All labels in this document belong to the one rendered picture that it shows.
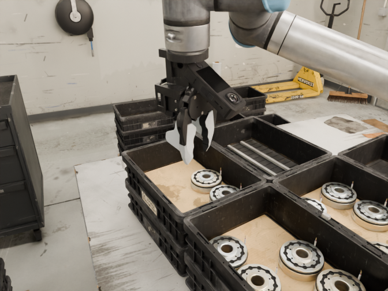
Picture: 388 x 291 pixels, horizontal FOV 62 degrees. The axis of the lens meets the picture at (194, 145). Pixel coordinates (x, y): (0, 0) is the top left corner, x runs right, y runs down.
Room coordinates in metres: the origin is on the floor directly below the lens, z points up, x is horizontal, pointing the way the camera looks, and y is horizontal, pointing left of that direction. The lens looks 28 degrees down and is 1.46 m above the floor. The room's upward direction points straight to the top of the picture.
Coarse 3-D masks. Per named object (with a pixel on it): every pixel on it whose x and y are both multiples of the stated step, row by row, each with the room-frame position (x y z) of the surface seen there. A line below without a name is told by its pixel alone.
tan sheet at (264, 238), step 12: (264, 216) 0.75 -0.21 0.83; (240, 228) 0.69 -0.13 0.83; (252, 228) 0.69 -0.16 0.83; (264, 228) 0.69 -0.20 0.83; (276, 228) 0.69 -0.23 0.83; (252, 240) 0.65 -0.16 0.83; (264, 240) 0.65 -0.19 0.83; (276, 240) 0.65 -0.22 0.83; (288, 240) 0.65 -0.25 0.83; (252, 252) 0.61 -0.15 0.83; (264, 252) 0.61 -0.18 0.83; (276, 252) 0.61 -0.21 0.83; (264, 264) 0.57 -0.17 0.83; (276, 264) 0.57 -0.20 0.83; (324, 264) 0.57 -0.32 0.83; (288, 276) 0.53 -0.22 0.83; (288, 288) 0.50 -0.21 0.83; (300, 288) 0.50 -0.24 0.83; (312, 288) 0.50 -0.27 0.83
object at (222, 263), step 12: (252, 192) 0.73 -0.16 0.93; (216, 204) 0.67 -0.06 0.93; (300, 204) 0.67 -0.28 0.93; (192, 216) 0.63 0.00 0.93; (312, 216) 0.63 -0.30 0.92; (192, 228) 0.58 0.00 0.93; (336, 228) 0.58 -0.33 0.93; (204, 240) 0.55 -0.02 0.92; (348, 240) 0.55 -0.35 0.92; (204, 252) 0.53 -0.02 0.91; (216, 252) 0.51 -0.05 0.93; (372, 252) 0.51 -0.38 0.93; (216, 264) 0.49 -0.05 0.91; (228, 264) 0.48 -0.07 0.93; (384, 264) 0.48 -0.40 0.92; (228, 276) 0.46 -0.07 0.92; (240, 276) 0.45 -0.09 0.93; (240, 288) 0.43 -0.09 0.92; (252, 288) 0.42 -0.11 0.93
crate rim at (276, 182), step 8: (320, 160) 0.90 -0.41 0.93; (328, 160) 0.90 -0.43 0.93; (344, 160) 0.90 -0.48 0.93; (304, 168) 0.85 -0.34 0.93; (360, 168) 0.85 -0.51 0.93; (288, 176) 0.81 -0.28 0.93; (376, 176) 0.81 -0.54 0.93; (280, 184) 0.76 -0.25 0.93; (288, 192) 0.73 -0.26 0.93; (304, 200) 0.69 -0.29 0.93; (312, 208) 0.66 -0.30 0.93; (336, 224) 0.60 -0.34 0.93; (352, 232) 0.57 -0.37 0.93; (360, 240) 0.54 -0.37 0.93; (376, 248) 0.52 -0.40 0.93; (384, 256) 0.50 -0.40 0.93
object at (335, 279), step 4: (332, 280) 0.49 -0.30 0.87; (336, 280) 0.49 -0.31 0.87; (340, 280) 0.49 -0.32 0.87; (344, 280) 0.49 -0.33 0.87; (332, 284) 0.48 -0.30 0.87; (348, 284) 0.48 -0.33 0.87; (332, 288) 0.47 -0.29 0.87; (336, 288) 0.47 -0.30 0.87; (348, 288) 0.47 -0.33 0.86; (352, 288) 0.47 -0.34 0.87
